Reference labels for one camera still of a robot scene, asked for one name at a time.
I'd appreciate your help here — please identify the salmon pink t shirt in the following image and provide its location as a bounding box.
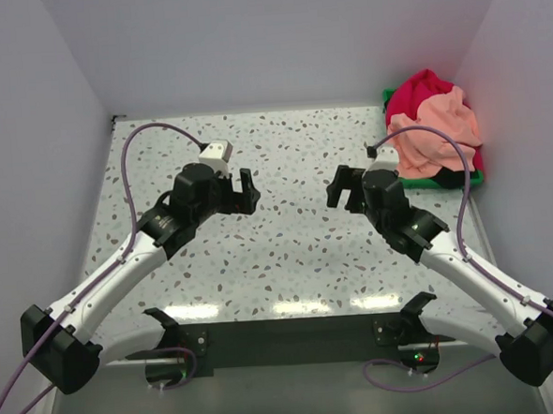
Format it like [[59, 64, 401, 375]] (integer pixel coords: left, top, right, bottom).
[[387, 86, 482, 180]]

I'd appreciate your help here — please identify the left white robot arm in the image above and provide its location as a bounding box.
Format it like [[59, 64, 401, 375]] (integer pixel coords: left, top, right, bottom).
[[20, 163, 261, 394]]

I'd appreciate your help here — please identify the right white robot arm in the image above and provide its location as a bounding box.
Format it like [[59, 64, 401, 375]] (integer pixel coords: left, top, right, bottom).
[[326, 165, 553, 387]]

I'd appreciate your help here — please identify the black t shirt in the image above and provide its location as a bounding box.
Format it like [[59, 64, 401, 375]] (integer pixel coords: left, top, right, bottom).
[[431, 167, 471, 190]]

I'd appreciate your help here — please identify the green plastic bin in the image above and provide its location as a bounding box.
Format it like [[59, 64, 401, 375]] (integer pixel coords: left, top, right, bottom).
[[380, 82, 487, 194]]

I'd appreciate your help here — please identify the magenta red t shirt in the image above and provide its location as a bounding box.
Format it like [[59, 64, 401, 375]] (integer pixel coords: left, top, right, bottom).
[[382, 65, 486, 183]]

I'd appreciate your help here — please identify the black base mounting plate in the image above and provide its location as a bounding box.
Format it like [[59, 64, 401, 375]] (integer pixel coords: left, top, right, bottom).
[[144, 312, 440, 386]]

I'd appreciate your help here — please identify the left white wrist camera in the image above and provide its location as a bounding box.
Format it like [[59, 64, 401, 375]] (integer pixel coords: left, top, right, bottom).
[[199, 140, 232, 178]]

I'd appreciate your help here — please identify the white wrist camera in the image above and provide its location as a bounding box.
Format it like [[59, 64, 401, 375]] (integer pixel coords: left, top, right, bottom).
[[199, 140, 232, 178], [366, 145, 399, 171]]

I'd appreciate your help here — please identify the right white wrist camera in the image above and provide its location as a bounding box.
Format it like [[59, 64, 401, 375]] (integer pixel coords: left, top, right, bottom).
[[366, 145, 399, 171]]

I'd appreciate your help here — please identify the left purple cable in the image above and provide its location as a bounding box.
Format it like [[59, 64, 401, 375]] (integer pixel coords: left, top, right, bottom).
[[0, 119, 224, 414]]

